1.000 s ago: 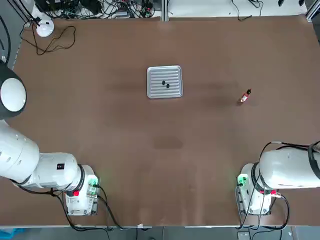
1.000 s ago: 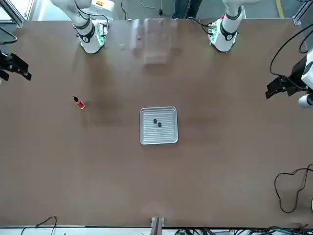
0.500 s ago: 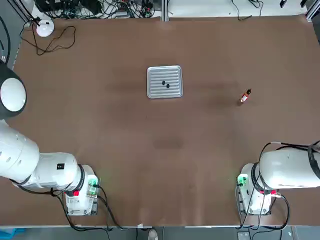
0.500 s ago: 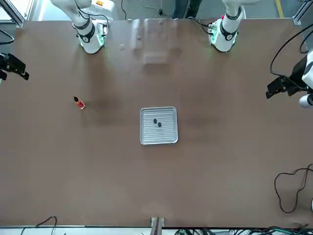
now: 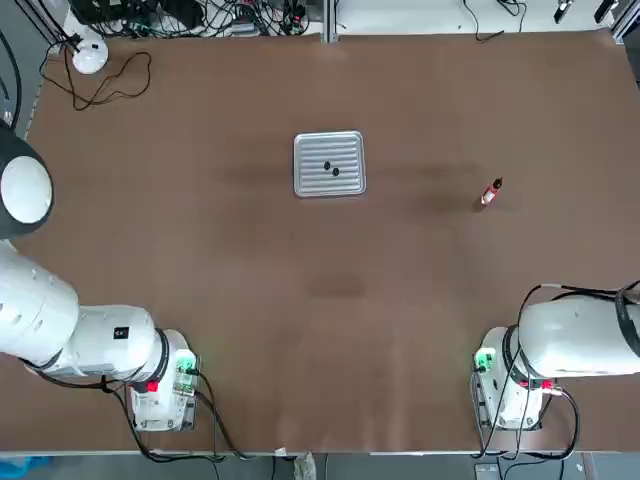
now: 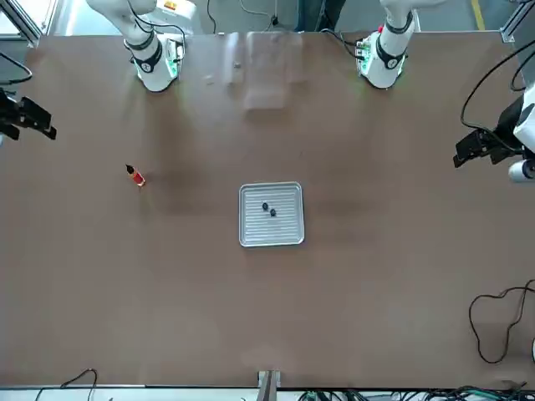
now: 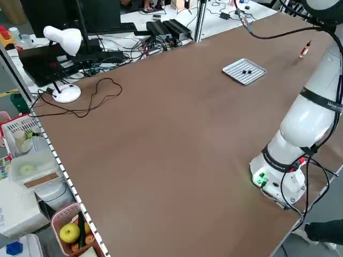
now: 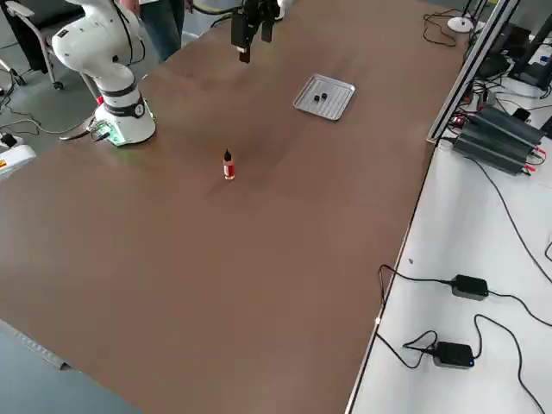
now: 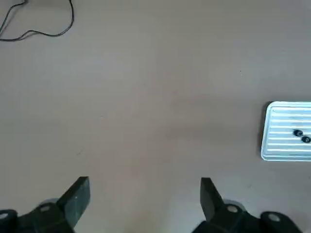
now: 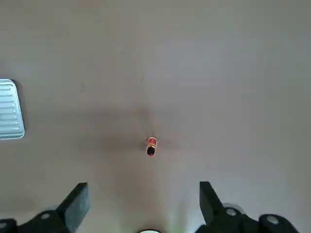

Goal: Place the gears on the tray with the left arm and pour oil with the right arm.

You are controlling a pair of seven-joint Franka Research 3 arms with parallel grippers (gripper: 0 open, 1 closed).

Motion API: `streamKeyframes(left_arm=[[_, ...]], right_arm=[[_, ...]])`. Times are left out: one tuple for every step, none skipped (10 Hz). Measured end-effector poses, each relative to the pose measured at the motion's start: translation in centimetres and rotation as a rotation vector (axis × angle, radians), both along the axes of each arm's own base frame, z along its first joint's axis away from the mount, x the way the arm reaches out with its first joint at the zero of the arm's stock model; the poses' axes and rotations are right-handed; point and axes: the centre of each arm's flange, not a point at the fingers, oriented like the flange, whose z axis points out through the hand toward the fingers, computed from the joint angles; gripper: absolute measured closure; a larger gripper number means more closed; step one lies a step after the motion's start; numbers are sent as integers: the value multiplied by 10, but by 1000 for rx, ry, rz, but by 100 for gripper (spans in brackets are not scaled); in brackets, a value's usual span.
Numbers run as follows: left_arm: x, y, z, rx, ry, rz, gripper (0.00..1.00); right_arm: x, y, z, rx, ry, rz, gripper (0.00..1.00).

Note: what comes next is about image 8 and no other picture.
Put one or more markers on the black power adapter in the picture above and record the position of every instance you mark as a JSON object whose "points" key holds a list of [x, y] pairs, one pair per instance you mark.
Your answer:
{"points": [[453, 354], [470, 286]]}

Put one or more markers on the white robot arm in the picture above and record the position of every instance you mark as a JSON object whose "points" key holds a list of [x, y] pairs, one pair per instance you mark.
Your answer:
{"points": [[281, 8], [103, 56]]}

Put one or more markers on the white cabinet with orange label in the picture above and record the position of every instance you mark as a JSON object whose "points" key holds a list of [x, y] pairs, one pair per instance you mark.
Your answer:
{"points": [[13, 161]]}

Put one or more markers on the person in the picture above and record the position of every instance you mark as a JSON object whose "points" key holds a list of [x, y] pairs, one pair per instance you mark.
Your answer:
{"points": [[164, 30]]}

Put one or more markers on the small red oil bottle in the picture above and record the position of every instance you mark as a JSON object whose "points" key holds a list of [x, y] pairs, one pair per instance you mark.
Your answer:
{"points": [[228, 168]]}

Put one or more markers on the aluminium profile post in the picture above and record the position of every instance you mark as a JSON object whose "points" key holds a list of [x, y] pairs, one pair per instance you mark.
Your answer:
{"points": [[466, 73]]}

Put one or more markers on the ribbed silver metal tray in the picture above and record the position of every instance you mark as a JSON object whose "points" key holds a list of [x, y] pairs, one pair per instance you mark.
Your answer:
{"points": [[336, 92]]}

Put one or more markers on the black computer monitor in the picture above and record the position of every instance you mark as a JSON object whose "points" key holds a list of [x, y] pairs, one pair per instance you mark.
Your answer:
{"points": [[532, 56]]}

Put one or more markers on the white desk lamp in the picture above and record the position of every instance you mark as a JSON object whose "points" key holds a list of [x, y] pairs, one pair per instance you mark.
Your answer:
{"points": [[460, 24]]}

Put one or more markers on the black finned power supply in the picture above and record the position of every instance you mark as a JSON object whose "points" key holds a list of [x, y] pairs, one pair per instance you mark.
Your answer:
{"points": [[491, 151], [509, 125]]}

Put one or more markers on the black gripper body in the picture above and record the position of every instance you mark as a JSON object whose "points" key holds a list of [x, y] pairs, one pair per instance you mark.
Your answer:
{"points": [[259, 5]]}

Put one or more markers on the aluminium table edge rail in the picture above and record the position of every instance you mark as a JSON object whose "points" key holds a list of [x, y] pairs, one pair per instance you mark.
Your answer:
{"points": [[30, 343]]}

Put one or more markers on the grey office chair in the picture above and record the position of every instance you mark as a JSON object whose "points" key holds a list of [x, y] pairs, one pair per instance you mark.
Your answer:
{"points": [[30, 30]]}

